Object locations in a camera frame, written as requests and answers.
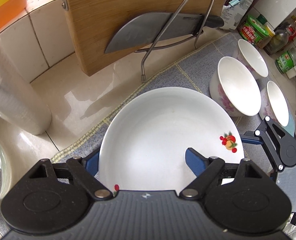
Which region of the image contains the white fruit plate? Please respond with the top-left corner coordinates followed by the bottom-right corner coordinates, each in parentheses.
top-left (99, 87), bottom-right (244, 192)

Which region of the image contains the large white floral bowl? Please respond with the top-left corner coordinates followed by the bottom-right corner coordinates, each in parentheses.
top-left (209, 56), bottom-right (261, 117)

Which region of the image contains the white plastic container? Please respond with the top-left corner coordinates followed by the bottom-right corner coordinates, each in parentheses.
top-left (286, 66), bottom-right (296, 79)

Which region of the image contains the grey blue checkered towel mat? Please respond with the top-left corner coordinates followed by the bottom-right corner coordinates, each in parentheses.
top-left (0, 32), bottom-right (272, 236)

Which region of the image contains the green label glass jar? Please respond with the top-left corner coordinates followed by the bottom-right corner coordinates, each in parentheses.
top-left (275, 48), bottom-right (296, 74)

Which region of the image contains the tall plastic wrap roll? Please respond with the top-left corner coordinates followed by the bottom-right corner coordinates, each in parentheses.
top-left (0, 40), bottom-right (51, 135)

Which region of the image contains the dark oil glass bottle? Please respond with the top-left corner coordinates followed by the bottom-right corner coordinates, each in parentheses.
top-left (264, 25), bottom-right (295, 55)

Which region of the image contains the green lidded seasoning tin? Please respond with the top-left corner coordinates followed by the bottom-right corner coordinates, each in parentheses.
top-left (237, 15), bottom-right (269, 46)

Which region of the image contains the yellow lid spice jar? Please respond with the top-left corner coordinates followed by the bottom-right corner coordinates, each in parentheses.
top-left (258, 23), bottom-right (275, 49)

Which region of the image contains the white plastic food bag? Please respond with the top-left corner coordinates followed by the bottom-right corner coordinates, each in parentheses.
top-left (220, 0), bottom-right (253, 30)

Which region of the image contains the bamboo cutting board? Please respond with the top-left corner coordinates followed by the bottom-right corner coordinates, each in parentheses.
top-left (66, 0), bottom-right (225, 76)

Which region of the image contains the kitchen knife black handle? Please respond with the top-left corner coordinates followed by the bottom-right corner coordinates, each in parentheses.
top-left (103, 11), bottom-right (225, 55)

